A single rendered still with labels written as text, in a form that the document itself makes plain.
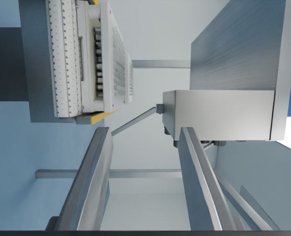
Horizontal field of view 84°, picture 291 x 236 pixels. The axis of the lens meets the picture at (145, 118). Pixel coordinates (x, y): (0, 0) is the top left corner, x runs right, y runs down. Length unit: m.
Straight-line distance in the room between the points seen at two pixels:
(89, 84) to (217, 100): 0.28
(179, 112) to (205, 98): 0.06
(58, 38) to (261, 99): 0.42
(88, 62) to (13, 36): 0.25
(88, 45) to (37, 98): 0.16
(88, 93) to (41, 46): 0.13
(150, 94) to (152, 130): 0.90
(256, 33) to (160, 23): 3.48
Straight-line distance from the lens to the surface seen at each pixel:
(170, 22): 3.94
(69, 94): 0.38
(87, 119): 0.36
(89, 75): 0.40
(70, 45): 0.39
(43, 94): 0.42
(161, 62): 1.39
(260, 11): 0.50
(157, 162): 4.45
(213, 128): 0.36
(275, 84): 0.42
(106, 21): 0.42
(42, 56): 0.43
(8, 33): 0.61
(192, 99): 0.33
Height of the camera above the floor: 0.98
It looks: level
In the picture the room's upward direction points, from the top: 90 degrees clockwise
